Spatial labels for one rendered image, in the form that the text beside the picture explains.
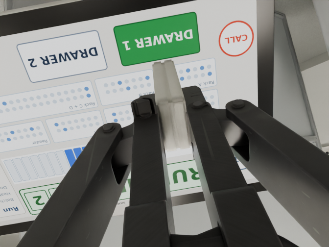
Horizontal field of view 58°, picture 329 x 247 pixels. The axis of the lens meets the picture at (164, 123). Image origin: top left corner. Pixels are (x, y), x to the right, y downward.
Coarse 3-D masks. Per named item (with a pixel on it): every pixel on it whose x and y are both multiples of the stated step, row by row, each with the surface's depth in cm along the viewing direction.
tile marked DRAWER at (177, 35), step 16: (176, 16) 33; (192, 16) 33; (128, 32) 33; (144, 32) 33; (160, 32) 33; (176, 32) 33; (192, 32) 34; (128, 48) 34; (144, 48) 34; (160, 48) 34; (176, 48) 34; (192, 48) 34; (128, 64) 35
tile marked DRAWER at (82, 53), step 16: (80, 32) 33; (96, 32) 33; (16, 48) 33; (32, 48) 33; (48, 48) 33; (64, 48) 33; (80, 48) 34; (96, 48) 34; (32, 64) 34; (48, 64) 34; (64, 64) 34; (80, 64) 34; (96, 64) 35; (32, 80) 35; (48, 80) 35
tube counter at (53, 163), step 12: (24, 156) 40; (36, 156) 40; (48, 156) 40; (60, 156) 40; (72, 156) 40; (12, 168) 41; (24, 168) 41; (36, 168) 41; (48, 168) 41; (60, 168) 41; (12, 180) 42; (24, 180) 42
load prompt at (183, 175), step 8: (192, 160) 42; (168, 168) 42; (176, 168) 42; (184, 168) 42; (192, 168) 43; (128, 176) 43; (168, 176) 43; (176, 176) 43; (184, 176) 43; (192, 176) 43; (48, 184) 42; (56, 184) 42; (128, 184) 43; (176, 184) 44; (184, 184) 44; (192, 184) 44; (200, 184) 44; (24, 192) 43; (32, 192) 43; (40, 192) 43; (48, 192) 43; (128, 192) 44; (24, 200) 43; (32, 200) 44; (40, 200) 44; (32, 208) 44; (40, 208) 44
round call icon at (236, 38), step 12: (216, 24) 33; (228, 24) 33; (240, 24) 33; (252, 24) 33; (228, 36) 34; (240, 36) 34; (252, 36) 34; (228, 48) 35; (240, 48) 35; (252, 48) 35
